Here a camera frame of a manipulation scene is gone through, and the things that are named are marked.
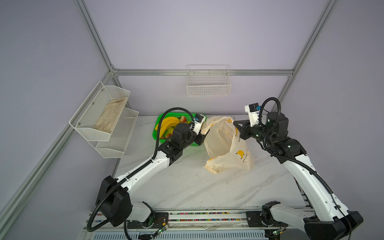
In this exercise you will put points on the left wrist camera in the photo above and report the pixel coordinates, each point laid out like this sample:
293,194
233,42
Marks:
198,122

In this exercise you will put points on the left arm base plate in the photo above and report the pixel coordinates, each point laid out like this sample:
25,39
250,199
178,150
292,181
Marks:
155,221

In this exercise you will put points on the white mesh shelf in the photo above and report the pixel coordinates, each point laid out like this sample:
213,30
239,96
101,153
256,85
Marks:
97,118
121,135

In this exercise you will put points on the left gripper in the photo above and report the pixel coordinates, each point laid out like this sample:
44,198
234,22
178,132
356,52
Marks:
201,137

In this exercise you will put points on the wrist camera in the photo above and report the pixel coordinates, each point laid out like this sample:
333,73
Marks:
198,122
253,110

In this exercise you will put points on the red fake strawberry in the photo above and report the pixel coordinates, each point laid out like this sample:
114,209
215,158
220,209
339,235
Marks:
183,119

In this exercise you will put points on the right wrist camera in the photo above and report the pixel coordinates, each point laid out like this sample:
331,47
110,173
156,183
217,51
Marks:
253,110

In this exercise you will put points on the lower white mesh shelf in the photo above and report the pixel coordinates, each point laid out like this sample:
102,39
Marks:
121,135

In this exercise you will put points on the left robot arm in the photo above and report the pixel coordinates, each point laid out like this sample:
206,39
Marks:
177,129

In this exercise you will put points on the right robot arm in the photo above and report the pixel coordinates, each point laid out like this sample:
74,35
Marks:
330,219

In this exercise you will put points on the upper white mesh shelf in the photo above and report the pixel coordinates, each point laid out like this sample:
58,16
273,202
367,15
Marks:
97,118

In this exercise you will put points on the aluminium mounting rail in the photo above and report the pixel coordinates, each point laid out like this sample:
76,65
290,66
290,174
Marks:
207,219

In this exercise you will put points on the white wire wall basket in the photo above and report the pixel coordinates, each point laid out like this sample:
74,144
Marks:
208,81

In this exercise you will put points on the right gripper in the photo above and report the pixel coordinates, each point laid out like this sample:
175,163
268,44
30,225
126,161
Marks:
242,128

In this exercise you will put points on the beige cloth in shelf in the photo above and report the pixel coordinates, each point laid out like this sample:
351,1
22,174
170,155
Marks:
110,115

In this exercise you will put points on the yellow banana bunch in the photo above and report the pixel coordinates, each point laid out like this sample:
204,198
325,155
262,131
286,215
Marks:
168,125

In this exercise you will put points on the banana print plastic bag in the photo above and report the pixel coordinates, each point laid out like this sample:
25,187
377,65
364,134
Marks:
225,148

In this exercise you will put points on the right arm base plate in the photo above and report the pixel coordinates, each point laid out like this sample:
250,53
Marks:
255,220

